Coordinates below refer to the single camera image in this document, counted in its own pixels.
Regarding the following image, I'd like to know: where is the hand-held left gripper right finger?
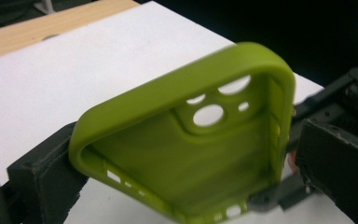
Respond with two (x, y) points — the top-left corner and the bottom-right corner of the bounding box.
(295, 119), (358, 224)

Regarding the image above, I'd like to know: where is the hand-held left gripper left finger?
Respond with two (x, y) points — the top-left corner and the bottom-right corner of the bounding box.
(7, 121), (90, 224)

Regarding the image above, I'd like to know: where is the green cartoon phone case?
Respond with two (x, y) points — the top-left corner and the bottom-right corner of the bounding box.
(68, 41), (296, 224)

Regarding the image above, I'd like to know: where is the white table mat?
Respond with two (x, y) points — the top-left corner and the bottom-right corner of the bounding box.
(0, 0), (355, 224)

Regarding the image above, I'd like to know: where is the white desk frame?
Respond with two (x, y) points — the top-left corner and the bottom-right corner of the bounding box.
(32, 0), (57, 15)

